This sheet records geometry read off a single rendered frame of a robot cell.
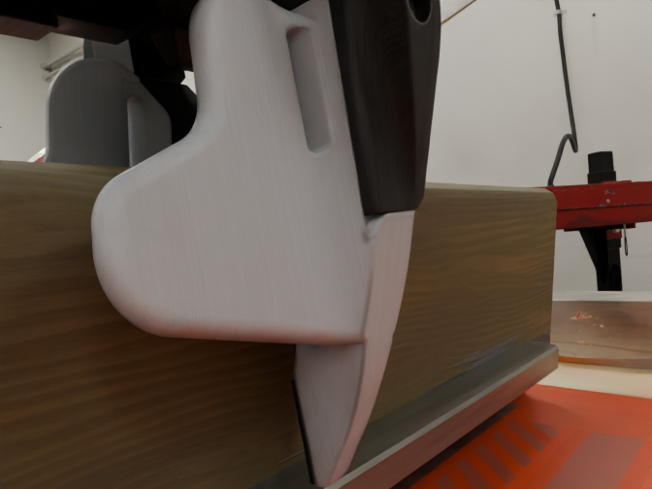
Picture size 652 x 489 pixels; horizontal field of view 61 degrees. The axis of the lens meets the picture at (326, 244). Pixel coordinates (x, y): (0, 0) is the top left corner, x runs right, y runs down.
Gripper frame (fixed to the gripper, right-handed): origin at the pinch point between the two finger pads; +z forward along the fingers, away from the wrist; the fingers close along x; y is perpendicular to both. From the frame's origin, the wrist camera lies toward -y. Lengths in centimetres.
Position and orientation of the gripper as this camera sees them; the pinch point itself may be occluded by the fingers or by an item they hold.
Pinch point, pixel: (266, 390)
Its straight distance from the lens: 13.6
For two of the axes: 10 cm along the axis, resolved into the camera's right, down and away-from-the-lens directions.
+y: -6.3, 0.9, -7.7
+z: 0.9, 9.9, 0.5
